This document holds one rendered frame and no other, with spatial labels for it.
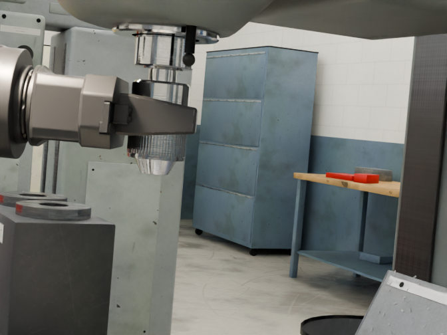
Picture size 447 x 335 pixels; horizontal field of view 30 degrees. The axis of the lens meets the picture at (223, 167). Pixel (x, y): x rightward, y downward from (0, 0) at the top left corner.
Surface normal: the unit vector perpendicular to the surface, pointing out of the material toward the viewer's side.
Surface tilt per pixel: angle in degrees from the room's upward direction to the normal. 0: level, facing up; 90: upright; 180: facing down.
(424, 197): 90
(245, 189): 90
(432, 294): 63
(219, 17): 133
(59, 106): 90
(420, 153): 90
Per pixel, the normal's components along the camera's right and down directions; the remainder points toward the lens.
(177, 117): 0.02, 0.05
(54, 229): 0.46, 0.08
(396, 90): -0.90, -0.05
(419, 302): -0.76, -0.50
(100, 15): -0.21, 0.97
